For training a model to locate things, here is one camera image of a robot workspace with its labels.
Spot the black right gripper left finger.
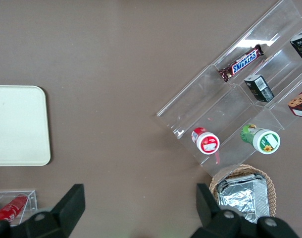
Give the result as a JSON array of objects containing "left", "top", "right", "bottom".
[{"left": 0, "top": 183, "right": 85, "bottom": 238}]

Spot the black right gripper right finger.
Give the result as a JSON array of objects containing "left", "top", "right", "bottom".
[{"left": 190, "top": 183, "right": 300, "bottom": 238}]

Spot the light wicker basket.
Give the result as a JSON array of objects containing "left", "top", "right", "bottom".
[{"left": 209, "top": 164, "right": 275, "bottom": 218}]

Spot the beige plastic tray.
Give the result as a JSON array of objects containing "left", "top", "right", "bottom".
[{"left": 0, "top": 85, "right": 51, "bottom": 167}]

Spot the aluminium foil container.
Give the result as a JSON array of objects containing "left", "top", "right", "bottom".
[{"left": 216, "top": 173, "right": 270, "bottom": 224}]

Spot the clear acrylic bottle rack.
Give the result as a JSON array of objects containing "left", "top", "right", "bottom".
[{"left": 0, "top": 189, "right": 38, "bottom": 226}]

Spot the red cola bottle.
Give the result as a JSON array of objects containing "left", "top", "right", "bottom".
[{"left": 0, "top": 194, "right": 28, "bottom": 223}]

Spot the red lidded snack cup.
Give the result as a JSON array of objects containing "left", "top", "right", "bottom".
[{"left": 190, "top": 127, "right": 220, "bottom": 155}]

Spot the green lidded snack cup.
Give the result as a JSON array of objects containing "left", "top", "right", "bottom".
[{"left": 240, "top": 123, "right": 281, "bottom": 155}]

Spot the clear acrylic stepped display shelf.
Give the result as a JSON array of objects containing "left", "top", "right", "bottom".
[{"left": 155, "top": 0, "right": 302, "bottom": 178}]

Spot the small black box with barcode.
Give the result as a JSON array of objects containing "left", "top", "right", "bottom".
[{"left": 244, "top": 74, "right": 275, "bottom": 103}]

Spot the chocolate chip cookie box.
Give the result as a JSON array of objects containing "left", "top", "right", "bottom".
[{"left": 287, "top": 86, "right": 302, "bottom": 118}]

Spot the Snickers chocolate bar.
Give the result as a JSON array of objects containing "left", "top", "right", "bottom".
[{"left": 217, "top": 44, "right": 265, "bottom": 83}]

